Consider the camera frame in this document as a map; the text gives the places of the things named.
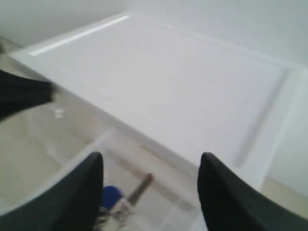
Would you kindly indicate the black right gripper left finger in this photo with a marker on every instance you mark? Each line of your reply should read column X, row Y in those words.
column 72, row 204

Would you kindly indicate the clear drawer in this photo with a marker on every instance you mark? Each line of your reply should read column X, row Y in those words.
column 31, row 163

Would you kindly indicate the bunch of keys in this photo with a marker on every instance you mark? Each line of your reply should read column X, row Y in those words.
column 116, row 208

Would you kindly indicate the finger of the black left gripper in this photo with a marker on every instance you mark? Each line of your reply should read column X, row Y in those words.
column 20, row 93

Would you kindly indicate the white plastic drawer cabinet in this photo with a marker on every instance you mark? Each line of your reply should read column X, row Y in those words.
column 160, row 96

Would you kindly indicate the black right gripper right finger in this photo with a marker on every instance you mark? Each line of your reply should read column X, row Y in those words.
column 230, row 204

